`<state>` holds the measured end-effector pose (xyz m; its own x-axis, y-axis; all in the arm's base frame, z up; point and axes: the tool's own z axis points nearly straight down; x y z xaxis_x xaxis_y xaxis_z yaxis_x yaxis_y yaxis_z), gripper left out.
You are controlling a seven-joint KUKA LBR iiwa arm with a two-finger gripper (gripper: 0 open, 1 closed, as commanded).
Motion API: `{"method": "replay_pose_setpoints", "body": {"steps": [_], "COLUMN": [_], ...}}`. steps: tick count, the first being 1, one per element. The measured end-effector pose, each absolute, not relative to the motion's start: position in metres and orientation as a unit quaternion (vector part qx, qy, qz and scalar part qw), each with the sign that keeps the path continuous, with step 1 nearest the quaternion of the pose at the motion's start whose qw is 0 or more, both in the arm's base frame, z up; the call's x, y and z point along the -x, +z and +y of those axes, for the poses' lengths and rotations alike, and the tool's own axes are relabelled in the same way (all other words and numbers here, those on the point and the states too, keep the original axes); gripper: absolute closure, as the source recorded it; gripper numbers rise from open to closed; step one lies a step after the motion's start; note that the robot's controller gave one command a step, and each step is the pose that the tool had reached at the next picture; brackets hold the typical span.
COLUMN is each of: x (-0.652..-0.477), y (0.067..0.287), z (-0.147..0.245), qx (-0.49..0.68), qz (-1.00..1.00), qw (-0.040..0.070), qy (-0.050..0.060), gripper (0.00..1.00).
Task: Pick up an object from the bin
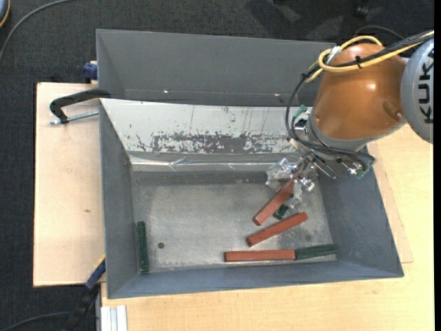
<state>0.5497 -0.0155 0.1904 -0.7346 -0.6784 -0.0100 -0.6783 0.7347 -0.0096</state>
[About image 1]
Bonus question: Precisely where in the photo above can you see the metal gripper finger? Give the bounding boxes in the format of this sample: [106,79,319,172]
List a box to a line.
[265,157,301,187]
[289,174,316,209]

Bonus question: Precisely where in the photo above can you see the grey metal bin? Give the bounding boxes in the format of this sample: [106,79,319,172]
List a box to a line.
[94,28,405,300]

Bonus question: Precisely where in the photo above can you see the dark green flat block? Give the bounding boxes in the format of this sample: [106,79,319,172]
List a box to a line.
[294,243,339,261]
[135,221,151,274]

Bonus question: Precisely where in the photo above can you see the red-brown block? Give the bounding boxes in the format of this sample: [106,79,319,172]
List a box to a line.
[223,249,297,263]
[245,212,309,248]
[252,177,300,227]

